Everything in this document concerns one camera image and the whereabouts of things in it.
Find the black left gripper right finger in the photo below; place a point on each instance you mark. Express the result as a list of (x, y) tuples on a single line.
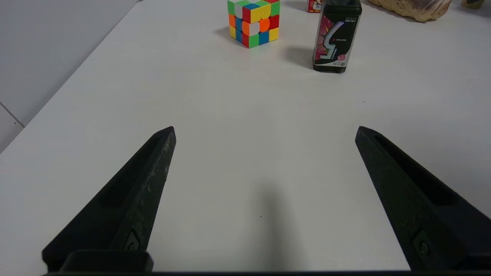
[(418, 207)]

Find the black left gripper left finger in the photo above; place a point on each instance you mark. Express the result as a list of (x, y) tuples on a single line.
[(130, 199)]

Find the tan round object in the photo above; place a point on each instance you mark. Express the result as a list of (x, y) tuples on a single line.
[(472, 3)]

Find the black chewing gum bottle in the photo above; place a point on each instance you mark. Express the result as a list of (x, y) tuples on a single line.
[(336, 36)]

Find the brown bread in plastic wrap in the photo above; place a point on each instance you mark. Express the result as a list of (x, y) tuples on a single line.
[(416, 7)]

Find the multicoloured puzzle cube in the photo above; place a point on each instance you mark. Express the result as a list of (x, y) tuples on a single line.
[(254, 21)]

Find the red printed small box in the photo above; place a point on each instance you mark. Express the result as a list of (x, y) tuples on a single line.
[(314, 5)]

